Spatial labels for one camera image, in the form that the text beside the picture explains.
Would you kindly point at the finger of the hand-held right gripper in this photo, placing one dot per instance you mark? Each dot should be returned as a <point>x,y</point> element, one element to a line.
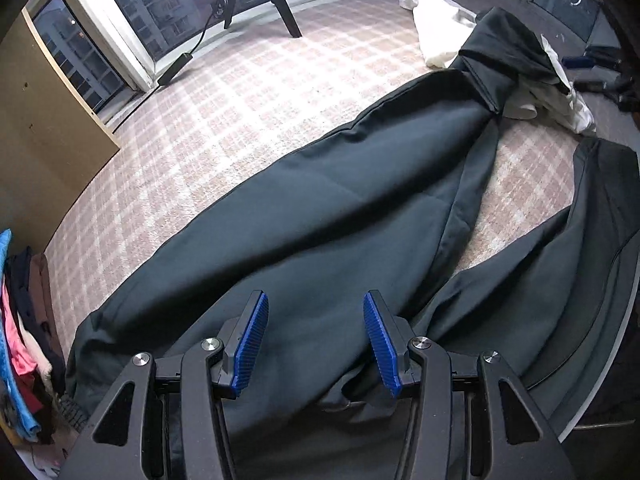
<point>575,61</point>
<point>592,86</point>

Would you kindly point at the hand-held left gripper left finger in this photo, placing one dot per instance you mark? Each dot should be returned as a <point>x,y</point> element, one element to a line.
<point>249,345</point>

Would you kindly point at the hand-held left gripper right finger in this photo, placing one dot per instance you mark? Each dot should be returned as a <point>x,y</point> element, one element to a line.
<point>382,345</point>

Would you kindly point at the dark green pants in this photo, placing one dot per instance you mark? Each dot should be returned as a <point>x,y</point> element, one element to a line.
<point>325,210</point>

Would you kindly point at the pile of colourful clothes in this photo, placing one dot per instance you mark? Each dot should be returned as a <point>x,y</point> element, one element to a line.
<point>17,410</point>

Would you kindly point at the white cloth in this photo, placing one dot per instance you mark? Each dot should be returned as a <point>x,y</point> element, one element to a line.
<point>437,25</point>

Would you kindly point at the brown garment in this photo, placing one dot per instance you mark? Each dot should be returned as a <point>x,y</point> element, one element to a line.
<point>42,285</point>

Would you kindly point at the pink garment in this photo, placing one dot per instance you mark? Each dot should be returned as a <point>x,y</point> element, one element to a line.
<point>15,340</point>

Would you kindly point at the dark navy garment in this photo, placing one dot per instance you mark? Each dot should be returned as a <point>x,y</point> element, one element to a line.
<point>22,280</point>

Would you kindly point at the plaid blanket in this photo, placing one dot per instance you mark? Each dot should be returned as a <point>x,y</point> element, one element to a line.
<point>225,110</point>

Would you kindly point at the black power adapter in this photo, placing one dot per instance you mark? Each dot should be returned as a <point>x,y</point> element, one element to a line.
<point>175,67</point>

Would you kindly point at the brown wooden board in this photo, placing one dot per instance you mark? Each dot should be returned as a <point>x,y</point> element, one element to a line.
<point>45,135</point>

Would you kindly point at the white window frame pillar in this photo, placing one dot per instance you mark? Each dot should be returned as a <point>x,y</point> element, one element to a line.
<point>110,25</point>

